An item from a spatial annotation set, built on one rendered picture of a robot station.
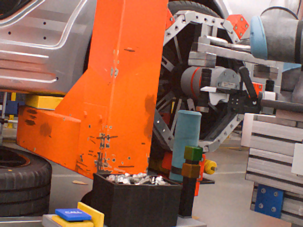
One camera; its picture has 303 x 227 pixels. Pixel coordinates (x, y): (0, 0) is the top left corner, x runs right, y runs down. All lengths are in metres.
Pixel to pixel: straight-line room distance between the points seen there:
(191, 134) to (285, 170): 0.62
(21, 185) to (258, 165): 0.72
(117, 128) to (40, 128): 0.46
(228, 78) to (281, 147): 0.66
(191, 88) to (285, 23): 0.74
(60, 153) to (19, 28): 0.50
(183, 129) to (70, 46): 0.52
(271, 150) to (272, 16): 0.35
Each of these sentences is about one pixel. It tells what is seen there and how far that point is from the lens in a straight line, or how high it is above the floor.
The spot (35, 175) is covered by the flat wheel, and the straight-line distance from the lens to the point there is 1.68.
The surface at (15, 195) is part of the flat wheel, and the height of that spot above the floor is 0.44.
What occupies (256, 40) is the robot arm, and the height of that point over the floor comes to 0.97.
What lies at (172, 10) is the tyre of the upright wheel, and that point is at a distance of 2.08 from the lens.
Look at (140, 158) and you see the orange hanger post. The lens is 1.57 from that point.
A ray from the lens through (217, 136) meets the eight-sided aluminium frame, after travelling 2.16.
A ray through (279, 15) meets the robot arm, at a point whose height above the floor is 1.04.
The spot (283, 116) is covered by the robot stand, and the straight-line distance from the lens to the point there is 1.37.
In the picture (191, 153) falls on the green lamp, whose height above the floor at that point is 0.64.
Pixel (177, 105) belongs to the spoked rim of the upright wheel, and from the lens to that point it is 2.14.
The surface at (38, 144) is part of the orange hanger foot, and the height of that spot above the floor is 0.56.
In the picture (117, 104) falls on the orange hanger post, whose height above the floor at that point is 0.75.
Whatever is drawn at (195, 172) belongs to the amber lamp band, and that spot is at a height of 0.59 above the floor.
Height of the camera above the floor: 0.81
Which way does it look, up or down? 3 degrees down
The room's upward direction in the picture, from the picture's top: 7 degrees clockwise
